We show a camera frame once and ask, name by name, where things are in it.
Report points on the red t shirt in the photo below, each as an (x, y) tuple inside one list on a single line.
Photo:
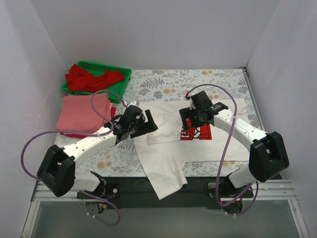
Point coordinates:
[(79, 79)]

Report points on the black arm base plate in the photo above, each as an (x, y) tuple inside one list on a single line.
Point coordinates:
[(137, 192)]

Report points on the green plastic bin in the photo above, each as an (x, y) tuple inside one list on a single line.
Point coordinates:
[(116, 91)]

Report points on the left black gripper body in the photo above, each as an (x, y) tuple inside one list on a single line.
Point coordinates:
[(142, 126)]

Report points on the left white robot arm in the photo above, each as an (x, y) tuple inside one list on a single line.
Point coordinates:
[(58, 170)]

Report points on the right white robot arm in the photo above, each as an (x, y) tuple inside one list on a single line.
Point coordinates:
[(267, 157)]

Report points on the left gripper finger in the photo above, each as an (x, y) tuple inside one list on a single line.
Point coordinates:
[(142, 131), (150, 124)]

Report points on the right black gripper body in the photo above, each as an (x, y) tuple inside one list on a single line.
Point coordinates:
[(187, 116)]

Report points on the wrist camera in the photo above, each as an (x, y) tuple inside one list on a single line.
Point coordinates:
[(191, 98), (133, 104)]

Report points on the white t shirt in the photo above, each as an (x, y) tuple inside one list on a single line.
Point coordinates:
[(164, 152)]

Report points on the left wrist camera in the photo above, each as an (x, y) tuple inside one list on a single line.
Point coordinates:
[(133, 104)]

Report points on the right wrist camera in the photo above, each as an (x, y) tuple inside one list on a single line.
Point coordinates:
[(191, 98)]

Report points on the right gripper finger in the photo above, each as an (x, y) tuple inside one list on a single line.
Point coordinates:
[(200, 119), (186, 118)]

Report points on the folded pink t shirt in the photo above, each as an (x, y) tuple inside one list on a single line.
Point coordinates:
[(84, 114)]

